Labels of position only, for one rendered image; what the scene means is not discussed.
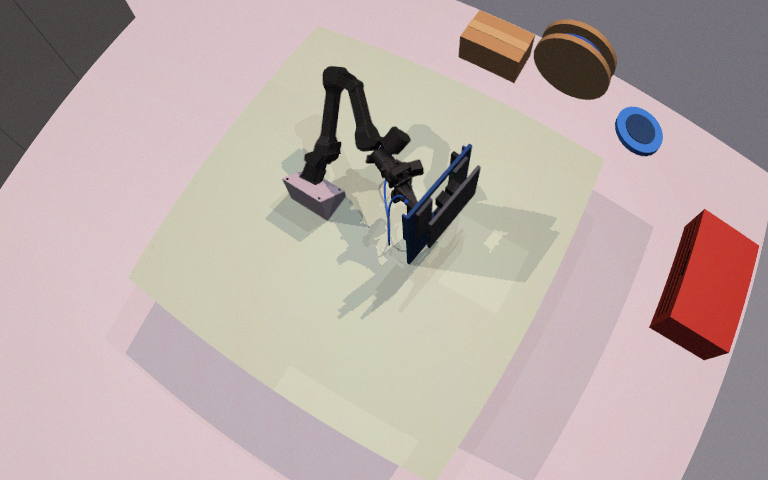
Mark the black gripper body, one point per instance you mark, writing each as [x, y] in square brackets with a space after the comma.
[393, 172]

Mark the blue cable plug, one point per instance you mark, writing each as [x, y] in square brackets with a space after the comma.
[388, 209]

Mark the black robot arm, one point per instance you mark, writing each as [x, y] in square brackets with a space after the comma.
[367, 138]

